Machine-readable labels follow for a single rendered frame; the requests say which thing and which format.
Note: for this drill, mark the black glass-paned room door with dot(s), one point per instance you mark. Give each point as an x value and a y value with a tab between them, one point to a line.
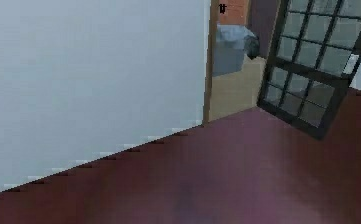
308	66

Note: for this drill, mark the small black wall hook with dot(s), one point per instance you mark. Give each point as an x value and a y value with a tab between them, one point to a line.
222	8

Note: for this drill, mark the grey-blue bin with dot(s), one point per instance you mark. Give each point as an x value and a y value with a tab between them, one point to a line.
228	50

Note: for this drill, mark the dark grey round lump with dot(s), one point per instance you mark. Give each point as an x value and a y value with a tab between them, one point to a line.
253	48

